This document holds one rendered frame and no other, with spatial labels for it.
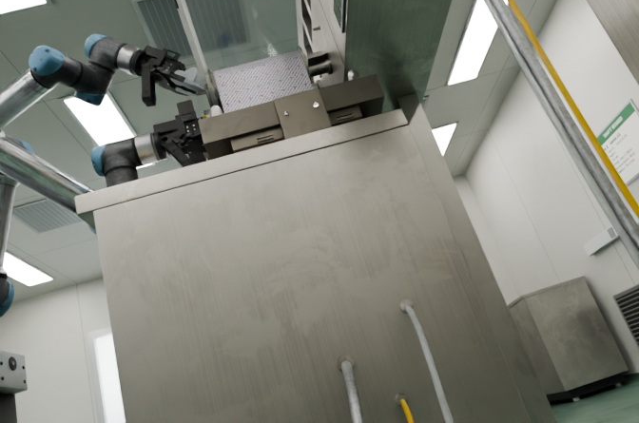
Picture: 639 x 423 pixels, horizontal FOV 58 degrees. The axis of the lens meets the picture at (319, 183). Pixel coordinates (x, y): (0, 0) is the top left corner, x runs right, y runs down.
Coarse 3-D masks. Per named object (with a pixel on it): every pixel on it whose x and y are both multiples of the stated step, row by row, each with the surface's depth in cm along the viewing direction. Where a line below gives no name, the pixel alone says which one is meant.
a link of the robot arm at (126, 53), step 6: (126, 48) 157; (132, 48) 157; (138, 48) 158; (120, 54) 157; (126, 54) 156; (132, 54) 156; (120, 60) 157; (126, 60) 156; (120, 66) 158; (126, 66) 157
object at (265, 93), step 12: (276, 84) 149; (288, 84) 149; (300, 84) 149; (228, 96) 148; (240, 96) 148; (252, 96) 148; (264, 96) 148; (276, 96) 148; (228, 108) 146; (240, 108) 146
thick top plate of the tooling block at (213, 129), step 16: (352, 80) 126; (368, 80) 126; (336, 96) 124; (352, 96) 124; (368, 96) 124; (384, 96) 125; (240, 112) 123; (256, 112) 123; (272, 112) 123; (368, 112) 129; (208, 128) 122; (224, 128) 122; (240, 128) 122; (256, 128) 122; (208, 144) 121; (224, 144) 123
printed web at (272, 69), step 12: (264, 60) 153; (276, 60) 152; (288, 60) 152; (300, 60) 152; (216, 72) 152; (228, 72) 151; (240, 72) 151; (252, 72) 151; (264, 72) 150; (276, 72) 150; (288, 72) 150; (300, 72) 150; (228, 84) 149; (240, 84) 149; (252, 84) 149; (264, 84) 149
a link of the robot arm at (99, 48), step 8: (88, 40) 158; (96, 40) 158; (104, 40) 158; (112, 40) 159; (88, 48) 159; (96, 48) 158; (104, 48) 157; (112, 48) 157; (120, 48) 157; (88, 56) 160; (96, 56) 158; (104, 56) 158; (112, 56) 157; (104, 64) 158; (112, 64) 159
